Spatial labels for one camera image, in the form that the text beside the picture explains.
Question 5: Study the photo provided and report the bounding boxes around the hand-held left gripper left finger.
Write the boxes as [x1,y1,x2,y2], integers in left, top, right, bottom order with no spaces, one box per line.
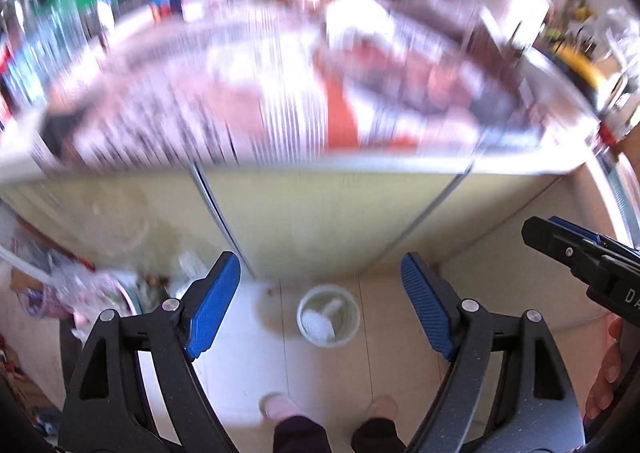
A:
[59,251,242,453]

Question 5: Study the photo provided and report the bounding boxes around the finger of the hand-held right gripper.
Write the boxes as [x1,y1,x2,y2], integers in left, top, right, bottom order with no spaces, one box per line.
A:
[521,216,608,291]

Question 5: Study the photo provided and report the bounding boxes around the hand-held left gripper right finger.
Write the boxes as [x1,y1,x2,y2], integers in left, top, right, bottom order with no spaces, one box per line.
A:
[401,253,587,453]

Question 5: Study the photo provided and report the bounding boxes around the white round bin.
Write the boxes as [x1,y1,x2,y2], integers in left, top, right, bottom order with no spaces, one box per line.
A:
[296,284,361,348]

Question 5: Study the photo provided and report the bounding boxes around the person's right hand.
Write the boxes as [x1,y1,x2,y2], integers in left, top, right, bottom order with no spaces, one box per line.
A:
[585,319,626,421]

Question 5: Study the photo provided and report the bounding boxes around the pink slipper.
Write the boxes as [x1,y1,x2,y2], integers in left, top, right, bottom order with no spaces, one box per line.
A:
[367,395,398,421]
[260,393,301,421]

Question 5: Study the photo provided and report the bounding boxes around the pale yellow cabinet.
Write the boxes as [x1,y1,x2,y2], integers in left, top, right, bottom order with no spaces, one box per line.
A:
[0,163,586,284]

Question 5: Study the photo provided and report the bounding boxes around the person's right leg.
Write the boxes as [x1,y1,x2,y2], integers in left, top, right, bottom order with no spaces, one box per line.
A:
[351,417,407,453]

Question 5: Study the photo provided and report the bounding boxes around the clear plastic bag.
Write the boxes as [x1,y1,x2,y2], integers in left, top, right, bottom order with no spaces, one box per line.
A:
[0,218,131,329]

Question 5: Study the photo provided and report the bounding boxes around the yellow appliance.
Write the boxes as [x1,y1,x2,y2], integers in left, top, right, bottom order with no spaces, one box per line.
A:
[552,43,601,99]

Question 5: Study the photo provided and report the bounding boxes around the newspaper print tablecloth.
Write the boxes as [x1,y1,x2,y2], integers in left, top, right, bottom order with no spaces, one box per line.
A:
[30,3,596,169]

